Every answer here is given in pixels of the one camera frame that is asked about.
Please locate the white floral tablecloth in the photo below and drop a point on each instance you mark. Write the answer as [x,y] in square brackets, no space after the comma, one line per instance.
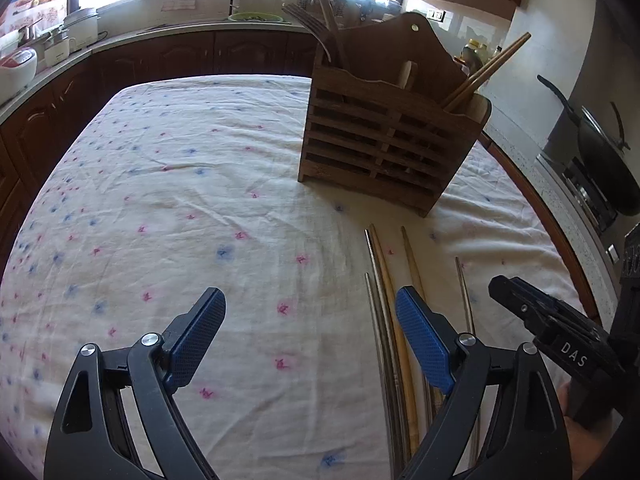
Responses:
[200,210]

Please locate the brown wooden utensil holder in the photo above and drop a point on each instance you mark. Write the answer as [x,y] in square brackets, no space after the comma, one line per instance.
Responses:
[380,125]

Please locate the light bamboo chopstick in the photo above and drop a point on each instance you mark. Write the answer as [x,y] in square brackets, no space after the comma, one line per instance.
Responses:
[510,49]
[480,85]

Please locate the white cooker with glass lid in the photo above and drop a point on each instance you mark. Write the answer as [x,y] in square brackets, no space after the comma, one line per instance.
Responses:
[80,22]

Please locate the white and pink rice cooker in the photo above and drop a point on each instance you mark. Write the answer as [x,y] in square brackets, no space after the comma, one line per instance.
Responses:
[15,72]

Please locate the black wok with lid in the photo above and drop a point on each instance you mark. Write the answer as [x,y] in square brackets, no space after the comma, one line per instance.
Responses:
[605,160]

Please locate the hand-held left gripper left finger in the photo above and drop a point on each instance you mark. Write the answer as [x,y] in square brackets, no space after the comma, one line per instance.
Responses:
[195,345]

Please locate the small white electric pot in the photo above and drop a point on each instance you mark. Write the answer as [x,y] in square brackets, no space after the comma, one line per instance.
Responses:
[57,45]

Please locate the yellow condiment bottles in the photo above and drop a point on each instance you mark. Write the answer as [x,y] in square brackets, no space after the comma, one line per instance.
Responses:
[472,52]

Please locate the person's right hand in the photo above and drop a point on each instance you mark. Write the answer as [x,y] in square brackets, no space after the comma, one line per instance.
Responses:
[590,452]

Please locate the silver metal chopstick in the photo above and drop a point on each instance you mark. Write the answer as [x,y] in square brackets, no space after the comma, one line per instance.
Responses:
[371,260]
[372,305]
[464,290]

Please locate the white wall socket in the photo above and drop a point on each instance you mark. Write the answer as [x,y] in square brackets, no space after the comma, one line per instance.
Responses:
[437,15]

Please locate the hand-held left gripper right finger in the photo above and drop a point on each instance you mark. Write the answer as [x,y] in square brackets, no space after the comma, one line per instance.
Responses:
[425,340]

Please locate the metal fork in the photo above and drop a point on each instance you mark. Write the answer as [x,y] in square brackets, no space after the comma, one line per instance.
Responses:
[312,27]

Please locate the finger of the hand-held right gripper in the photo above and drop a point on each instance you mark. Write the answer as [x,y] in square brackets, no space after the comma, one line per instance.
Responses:
[632,255]
[515,300]

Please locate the gas stove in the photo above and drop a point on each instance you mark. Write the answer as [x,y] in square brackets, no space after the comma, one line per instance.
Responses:
[585,192]

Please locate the green basin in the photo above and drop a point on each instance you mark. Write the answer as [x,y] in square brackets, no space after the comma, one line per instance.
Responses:
[255,17]

